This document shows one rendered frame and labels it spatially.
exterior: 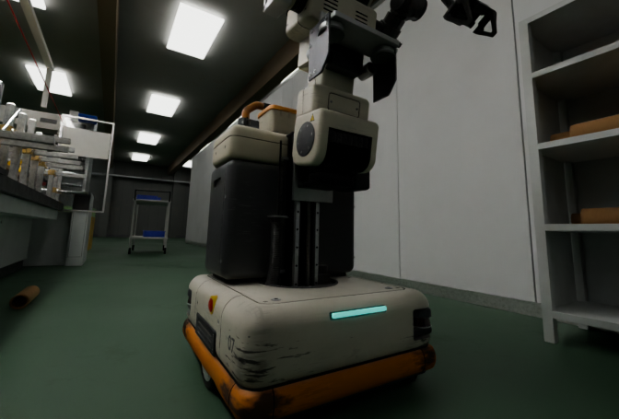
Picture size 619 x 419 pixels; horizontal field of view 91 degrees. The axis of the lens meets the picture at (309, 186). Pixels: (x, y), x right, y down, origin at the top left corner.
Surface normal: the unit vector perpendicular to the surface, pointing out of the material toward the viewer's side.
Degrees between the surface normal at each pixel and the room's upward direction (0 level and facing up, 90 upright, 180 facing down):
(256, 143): 90
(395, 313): 84
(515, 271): 90
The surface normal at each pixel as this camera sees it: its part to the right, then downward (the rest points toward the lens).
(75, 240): 0.54, -0.11
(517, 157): -0.84, -0.10
